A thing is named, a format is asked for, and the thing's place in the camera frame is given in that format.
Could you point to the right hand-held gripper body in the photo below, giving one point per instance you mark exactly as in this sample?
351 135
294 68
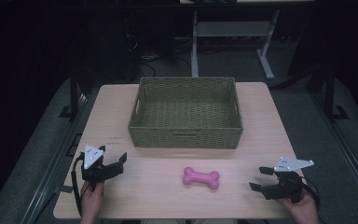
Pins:
284 186

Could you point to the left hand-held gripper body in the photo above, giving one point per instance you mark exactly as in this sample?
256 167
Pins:
97 172

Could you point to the pink bone-shaped dog toy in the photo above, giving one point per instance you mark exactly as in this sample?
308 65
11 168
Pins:
201 178

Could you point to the green woven basket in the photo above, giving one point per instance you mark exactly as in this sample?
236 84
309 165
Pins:
185 115

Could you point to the person's left hand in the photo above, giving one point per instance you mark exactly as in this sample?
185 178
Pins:
92 199

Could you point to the person's right hand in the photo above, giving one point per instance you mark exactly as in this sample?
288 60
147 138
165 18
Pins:
303 210

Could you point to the black metal stand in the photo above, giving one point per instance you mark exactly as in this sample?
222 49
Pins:
331 96
74 96

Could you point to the grey metal desk frame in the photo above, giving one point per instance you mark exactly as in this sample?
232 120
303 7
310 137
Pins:
233 29

